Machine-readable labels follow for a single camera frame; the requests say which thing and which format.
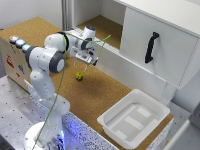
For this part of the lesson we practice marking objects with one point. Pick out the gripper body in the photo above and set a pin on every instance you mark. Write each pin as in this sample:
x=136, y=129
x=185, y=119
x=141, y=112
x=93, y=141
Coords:
x=84, y=56

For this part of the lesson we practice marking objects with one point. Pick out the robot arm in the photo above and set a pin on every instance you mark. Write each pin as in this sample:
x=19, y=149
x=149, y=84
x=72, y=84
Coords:
x=41, y=83

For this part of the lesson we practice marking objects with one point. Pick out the yellow block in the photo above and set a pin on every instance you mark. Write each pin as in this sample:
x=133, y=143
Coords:
x=79, y=75

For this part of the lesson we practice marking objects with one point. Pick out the white cabinet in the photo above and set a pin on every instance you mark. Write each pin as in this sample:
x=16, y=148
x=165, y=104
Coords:
x=110, y=70

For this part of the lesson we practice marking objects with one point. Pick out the green button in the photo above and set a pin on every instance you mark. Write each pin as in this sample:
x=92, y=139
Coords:
x=25, y=47

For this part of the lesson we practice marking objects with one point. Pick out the blue button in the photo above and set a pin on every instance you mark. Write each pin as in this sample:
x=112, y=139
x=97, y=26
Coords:
x=20, y=42

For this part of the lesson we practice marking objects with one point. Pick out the red button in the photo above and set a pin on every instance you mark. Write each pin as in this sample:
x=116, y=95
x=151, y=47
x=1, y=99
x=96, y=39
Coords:
x=14, y=39

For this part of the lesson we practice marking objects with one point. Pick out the white plastic box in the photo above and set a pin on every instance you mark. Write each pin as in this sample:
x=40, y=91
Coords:
x=133, y=120

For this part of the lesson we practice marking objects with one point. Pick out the white sliding door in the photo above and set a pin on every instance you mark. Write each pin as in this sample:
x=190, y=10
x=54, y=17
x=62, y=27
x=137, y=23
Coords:
x=173, y=56

